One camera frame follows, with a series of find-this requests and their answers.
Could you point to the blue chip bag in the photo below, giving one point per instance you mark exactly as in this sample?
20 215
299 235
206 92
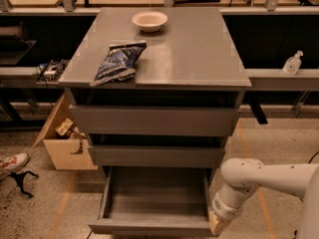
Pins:
118 65

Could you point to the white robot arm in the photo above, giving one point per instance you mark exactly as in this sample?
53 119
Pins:
243 176

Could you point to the white red sneaker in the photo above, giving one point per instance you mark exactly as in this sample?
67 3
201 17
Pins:
13 163

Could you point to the grey middle drawer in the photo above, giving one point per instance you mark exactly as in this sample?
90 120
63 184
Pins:
156 150

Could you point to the clear hand sanitizer bottle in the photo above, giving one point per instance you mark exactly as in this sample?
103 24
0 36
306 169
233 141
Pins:
293 64

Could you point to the cardboard box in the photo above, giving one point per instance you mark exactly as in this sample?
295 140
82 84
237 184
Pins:
66 153

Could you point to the grey bottom drawer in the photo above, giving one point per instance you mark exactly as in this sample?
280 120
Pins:
154 201

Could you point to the grey drawer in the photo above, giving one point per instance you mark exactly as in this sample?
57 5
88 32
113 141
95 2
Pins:
154 201
156 150
154 120

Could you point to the grey drawer cabinet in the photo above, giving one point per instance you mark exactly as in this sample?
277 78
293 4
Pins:
190 62

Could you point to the small packet in box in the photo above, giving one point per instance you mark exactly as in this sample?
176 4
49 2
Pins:
64 127

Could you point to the white paper bowl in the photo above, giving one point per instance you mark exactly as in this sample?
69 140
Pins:
150 21

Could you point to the grey top drawer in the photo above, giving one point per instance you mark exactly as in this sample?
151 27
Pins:
154 120

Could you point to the black white composition notebook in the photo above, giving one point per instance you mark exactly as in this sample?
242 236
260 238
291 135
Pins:
52 71

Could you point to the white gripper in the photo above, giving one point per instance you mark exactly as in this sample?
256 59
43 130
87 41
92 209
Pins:
223 207

